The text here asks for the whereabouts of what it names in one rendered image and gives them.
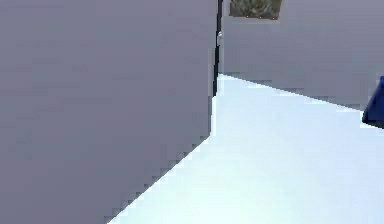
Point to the dark blue sofa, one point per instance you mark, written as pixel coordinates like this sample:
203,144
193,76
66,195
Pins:
376,106

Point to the brown framed wall picture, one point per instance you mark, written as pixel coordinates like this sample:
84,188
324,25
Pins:
255,8

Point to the black room door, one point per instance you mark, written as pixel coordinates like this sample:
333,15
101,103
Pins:
217,50

